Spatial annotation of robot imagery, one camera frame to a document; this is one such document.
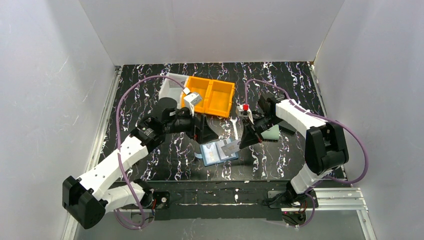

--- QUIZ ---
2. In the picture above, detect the orange plastic bin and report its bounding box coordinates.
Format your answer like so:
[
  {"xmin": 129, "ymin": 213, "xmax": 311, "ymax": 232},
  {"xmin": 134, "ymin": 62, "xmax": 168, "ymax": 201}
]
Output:
[
  {"xmin": 204, "ymin": 80, "xmax": 235, "ymax": 118},
  {"xmin": 185, "ymin": 76, "xmax": 212, "ymax": 114}
]

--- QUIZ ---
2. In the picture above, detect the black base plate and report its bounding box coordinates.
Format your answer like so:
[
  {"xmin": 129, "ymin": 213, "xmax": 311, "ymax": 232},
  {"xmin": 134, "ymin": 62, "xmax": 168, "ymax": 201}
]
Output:
[
  {"xmin": 261, "ymin": 190, "xmax": 319, "ymax": 210},
  {"xmin": 142, "ymin": 191, "xmax": 171, "ymax": 210}
]

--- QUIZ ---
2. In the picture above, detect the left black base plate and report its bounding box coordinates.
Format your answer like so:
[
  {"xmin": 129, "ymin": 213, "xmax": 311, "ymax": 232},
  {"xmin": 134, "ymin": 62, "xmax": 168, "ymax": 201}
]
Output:
[{"xmin": 142, "ymin": 191, "xmax": 171, "ymax": 210}]

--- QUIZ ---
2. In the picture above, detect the aluminium left rail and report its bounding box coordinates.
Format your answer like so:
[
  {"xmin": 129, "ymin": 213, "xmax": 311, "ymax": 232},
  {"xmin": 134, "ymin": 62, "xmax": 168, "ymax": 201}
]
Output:
[{"xmin": 90, "ymin": 65, "xmax": 123, "ymax": 163}]

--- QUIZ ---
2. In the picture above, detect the green card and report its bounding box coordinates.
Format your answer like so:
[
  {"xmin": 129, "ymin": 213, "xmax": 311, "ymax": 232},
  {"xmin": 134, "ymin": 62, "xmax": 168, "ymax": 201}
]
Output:
[{"xmin": 261, "ymin": 125, "xmax": 280, "ymax": 142}]

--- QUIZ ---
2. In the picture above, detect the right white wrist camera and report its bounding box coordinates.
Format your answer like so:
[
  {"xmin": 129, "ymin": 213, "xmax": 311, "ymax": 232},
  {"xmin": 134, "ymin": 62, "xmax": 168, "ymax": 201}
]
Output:
[{"xmin": 236, "ymin": 104, "xmax": 252, "ymax": 119}]

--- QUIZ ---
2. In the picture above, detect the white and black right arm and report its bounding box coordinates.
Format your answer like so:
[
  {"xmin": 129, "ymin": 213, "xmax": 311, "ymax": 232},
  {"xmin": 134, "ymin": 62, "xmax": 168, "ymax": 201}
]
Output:
[{"xmin": 236, "ymin": 95, "xmax": 349, "ymax": 206}]

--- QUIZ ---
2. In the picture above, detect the blue card holder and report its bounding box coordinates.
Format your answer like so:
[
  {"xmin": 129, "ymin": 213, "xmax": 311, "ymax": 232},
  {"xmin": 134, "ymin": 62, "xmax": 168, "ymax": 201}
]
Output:
[{"xmin": 194, "ymin": 138, "xmax": 239, "ymax": 167}]

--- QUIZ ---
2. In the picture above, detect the white plastic bin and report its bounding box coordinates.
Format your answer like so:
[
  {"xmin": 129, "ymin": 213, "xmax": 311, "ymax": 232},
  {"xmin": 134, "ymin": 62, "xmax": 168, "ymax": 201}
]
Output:
[{"xmin": 158, "ymin": 73, "xmax": 189, "ymax": 109}]

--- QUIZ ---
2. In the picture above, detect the silver wrench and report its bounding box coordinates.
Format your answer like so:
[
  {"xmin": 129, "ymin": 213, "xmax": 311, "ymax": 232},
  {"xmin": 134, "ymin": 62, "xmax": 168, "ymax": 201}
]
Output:
[{"xmin": 230, "ymin": 117, "xmax": 239, "ymax": 140}]

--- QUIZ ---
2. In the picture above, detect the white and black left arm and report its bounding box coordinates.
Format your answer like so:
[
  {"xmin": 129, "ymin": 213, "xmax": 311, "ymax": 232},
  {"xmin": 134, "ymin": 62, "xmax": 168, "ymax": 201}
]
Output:
[{"xmin": 62, "ymin": 97, "xmax": 218, "ymax": 230}]

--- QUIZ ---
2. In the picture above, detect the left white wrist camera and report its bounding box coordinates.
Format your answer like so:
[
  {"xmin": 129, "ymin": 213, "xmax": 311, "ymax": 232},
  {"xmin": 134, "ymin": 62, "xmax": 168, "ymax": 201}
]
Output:
[{"xmin": 182, "ymin": 87, "xmax": 203, "ymax": 108}]

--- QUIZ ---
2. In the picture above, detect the aluminium rail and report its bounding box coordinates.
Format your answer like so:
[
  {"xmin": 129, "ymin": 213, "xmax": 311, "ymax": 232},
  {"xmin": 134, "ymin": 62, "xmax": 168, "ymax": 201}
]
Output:
[
  {"xmin": 67, "ymin": 187, "xmax": 369, "ymax": 213},
  {"xmin": 90, "ymin": 65, "xmax": 123, "ymax": 163}
]

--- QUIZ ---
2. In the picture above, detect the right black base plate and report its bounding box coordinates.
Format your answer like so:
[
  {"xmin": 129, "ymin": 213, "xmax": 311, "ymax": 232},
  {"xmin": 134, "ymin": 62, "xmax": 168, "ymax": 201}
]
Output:
[{"xmin": 261, "ymin": 190, "xmax": 319, "ymax": 210}]

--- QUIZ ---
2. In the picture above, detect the aluminium front rail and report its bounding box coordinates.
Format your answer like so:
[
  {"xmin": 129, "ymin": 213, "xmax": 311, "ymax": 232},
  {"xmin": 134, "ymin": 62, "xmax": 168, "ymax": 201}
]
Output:
[{"xmin": 67, "ymin": 187, "xmax": 369, "ymax": 213}]

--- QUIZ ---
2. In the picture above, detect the left orange plastic bin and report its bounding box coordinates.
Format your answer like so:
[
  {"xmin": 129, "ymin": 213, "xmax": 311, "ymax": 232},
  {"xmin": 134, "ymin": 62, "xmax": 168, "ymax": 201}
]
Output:
[{"xmin": 185, "ymin": 76, "xmax": 212, "ymax": 114}]

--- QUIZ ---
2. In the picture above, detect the credit card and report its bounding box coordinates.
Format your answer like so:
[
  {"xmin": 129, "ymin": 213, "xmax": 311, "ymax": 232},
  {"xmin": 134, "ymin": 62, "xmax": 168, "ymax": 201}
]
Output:
[
  {"xmin": 173, "ymin": 77, "xmax": 187, "ymax": 86},
  {"xmin": 221, "ymin": 139, "xmax": 241, "ymax": 156}
]

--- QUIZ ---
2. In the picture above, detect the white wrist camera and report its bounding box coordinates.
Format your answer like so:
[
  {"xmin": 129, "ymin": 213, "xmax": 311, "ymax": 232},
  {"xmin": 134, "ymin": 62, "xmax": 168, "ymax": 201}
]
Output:
[
  {"xmin": 182, "ymin": 87, "xmax": 203, "ymax": 108},
  {"xmin": 236, "ymin": 104, "xmax": 252, "ymax": 119}
]

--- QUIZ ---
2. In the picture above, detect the right orange plastic bin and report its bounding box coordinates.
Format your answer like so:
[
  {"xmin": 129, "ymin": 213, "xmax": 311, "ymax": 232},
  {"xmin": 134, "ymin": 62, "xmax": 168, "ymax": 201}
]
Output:
[{"xmin": 204, "ymin": 80, "xmax": 235, "ymax": 118}]

